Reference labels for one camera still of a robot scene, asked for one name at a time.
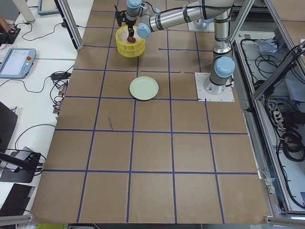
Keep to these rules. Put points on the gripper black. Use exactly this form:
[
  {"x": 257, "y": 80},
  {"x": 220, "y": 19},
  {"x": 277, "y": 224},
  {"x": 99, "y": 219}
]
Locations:
[{"x": 130, "y": 23}]

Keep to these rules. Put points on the yellow steamer layer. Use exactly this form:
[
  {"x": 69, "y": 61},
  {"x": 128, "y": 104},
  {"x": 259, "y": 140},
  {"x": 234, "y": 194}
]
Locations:
[
  {"x": 122, "y": 35},
  {"x": 131, "y": 53}
]

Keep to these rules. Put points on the brown steamed bun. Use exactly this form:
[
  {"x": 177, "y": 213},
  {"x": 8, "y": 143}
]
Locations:
[{"x": 131, "y": 39}]

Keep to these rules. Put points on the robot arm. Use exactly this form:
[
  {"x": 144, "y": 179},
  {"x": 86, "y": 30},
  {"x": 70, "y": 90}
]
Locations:
[{"x": 143, "y": 18}]

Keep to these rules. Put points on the light green plate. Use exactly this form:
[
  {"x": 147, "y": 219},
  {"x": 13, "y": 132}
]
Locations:
[{"x": 144, "y": 88}]

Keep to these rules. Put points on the black power adapter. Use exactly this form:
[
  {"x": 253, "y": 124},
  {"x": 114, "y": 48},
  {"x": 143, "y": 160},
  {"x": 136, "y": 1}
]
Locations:
[{"x": 60, "y": 76}]

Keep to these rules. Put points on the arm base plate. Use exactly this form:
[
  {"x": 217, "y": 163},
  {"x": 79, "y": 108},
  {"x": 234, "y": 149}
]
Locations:
[
  {"x": 209, "y": 92},
  {"x": 201, "y": 26}
]

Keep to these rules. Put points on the aluminium frame post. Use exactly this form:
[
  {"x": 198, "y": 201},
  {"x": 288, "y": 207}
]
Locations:
[{"x": 68, "y": 19}]

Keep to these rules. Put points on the black camera stand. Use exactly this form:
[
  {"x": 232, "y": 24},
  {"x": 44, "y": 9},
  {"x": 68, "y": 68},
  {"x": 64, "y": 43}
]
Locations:
[{"x": 21, "y": 165}]

